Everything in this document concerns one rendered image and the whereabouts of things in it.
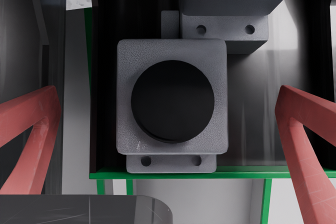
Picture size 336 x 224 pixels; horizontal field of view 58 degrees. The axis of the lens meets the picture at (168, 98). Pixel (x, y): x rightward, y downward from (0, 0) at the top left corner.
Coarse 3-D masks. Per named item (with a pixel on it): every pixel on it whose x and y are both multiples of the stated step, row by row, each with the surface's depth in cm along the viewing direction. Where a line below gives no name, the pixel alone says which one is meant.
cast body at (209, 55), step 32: (128, 64) 12; (160, 64) 11; (192, 64) 12; (224, 64) 12; (128, 96) 12; (160, 96) 11; (192, 96) 11; (224, 96) 12; (128, 128) 12; (160, 128) 11; (192, 128) 11; (224, 128) 12; (128, 160) 14; (160, 160) 14; (192, 160) 15
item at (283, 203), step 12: (120, 180) 50; (276, 180) 50; (288, 180) 50; (120, 192) 49; (276, 192) 49; (288, 192) 49; (276, 204) 48; (288, 204) 48; (276, 216) 47; (288, 216) 47; (300, 216) 47
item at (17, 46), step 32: (0, 0) 17; (32, 0) 14; (64, 0) 17; (0, 32) 17; (32, 32) 17; (64, 32) 17; (0, 64) 17; (32, 64) 17; (64, 64) 17; (0, 96) 17; (0, 160) 16
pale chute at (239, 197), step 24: (144, 192) 32; (168, 192) 32; (192, 192) 32; (216, 192) 32; (240, 192) 32; (264, 192) 28; (192, 216) 33; (216, 216) 33; (240, 216) 33; (264, 216) 28
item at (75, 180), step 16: (80, 16) 26; (80, 32) 26; (80, 48) 26; (80, 64) 27; (64, 80) 27; (80, 80) 27; (64, 96) 27; (80, 96) 27; (64, 112) 28; (80, 112) 28; (64, 128) 28; (80, 128) 28; (64, 144) 29; (80, 144) 29; (64, 160) 29; (80, 160) 29; (64, 176) 30; (80, 176) 30; (64, 192) 30; (80, 192) 30; (96, 192) 30; (112, 192) 30
